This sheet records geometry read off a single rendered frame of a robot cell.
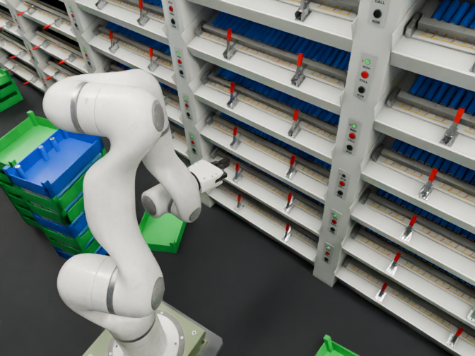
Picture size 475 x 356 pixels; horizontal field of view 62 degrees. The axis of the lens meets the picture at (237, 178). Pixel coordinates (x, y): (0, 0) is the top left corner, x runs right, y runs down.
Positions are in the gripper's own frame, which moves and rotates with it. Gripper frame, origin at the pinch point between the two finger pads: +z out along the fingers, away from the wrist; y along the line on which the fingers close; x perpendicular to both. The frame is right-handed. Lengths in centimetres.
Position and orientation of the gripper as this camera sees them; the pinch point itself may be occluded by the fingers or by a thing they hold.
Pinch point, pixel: (223, 163)
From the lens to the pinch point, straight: 131.7
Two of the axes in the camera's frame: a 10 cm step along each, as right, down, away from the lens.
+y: 7.6, 4.4, -4.8
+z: 6.5, -4.0, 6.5
